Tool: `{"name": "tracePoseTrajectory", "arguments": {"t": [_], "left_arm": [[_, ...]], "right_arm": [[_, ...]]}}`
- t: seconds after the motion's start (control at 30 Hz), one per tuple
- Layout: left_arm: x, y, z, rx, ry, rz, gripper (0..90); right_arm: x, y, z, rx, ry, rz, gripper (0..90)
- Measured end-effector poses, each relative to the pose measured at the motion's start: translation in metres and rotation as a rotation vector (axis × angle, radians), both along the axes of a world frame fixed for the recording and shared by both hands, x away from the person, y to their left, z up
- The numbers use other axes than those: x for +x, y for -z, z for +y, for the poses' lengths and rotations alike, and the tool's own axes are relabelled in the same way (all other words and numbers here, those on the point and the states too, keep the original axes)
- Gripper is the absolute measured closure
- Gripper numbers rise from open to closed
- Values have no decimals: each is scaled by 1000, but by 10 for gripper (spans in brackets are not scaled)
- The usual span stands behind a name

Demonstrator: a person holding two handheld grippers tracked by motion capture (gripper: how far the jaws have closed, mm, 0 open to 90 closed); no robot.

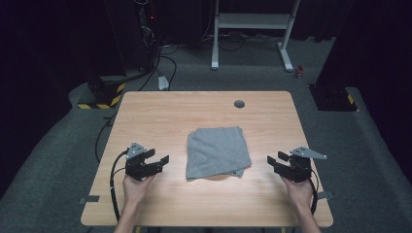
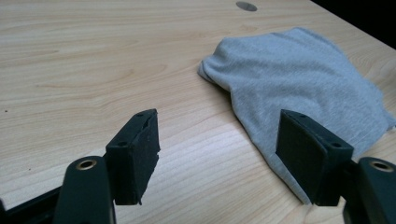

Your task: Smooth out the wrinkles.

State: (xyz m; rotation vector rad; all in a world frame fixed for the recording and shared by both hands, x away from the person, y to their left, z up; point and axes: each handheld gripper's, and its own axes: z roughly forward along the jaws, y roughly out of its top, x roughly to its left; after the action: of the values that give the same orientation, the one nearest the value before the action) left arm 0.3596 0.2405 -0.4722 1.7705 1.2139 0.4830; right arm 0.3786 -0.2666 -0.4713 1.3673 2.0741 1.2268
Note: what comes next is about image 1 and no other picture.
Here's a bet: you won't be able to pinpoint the hand-held gripper black cable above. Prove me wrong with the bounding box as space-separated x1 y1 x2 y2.
308 169 321 216
109 149 131 223

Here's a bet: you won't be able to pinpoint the grey sweatpants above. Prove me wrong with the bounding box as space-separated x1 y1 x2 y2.
185 125 253 182

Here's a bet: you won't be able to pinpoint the black floor cable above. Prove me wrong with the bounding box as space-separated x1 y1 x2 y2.
94 112 119 163
138 45 180 92

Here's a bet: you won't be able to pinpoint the dark equipment rack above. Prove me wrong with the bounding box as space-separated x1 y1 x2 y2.
133 0 162 73

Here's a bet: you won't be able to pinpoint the black yellow striped stand base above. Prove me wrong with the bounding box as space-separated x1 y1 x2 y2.
308 83 361 113
77 76 126 111

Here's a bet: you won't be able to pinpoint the person's left hand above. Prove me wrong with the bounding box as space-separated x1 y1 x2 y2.
121 174 156 209

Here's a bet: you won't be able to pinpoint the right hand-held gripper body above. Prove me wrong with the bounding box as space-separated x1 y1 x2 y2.
279 146 328 183

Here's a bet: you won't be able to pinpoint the left hand-held gripper black cable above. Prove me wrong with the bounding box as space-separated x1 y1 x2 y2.
109 149 131 223

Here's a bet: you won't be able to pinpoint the white power adapter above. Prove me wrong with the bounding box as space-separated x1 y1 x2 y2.
157 75 171 91

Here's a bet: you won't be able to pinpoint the grey tape piece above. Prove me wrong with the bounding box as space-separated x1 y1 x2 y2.
77 194 101 206
316 190 336 201

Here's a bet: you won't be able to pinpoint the person's right hand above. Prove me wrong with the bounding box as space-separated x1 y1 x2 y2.
280 176 315 210

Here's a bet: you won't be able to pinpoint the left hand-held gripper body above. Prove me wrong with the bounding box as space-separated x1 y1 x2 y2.
123 142 163 182

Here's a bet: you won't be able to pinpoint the white metal stand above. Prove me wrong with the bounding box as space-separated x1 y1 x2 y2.
211 0 301 73

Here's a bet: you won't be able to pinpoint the right hand-held gripper black cable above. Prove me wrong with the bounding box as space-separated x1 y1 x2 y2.
308 169 321 216

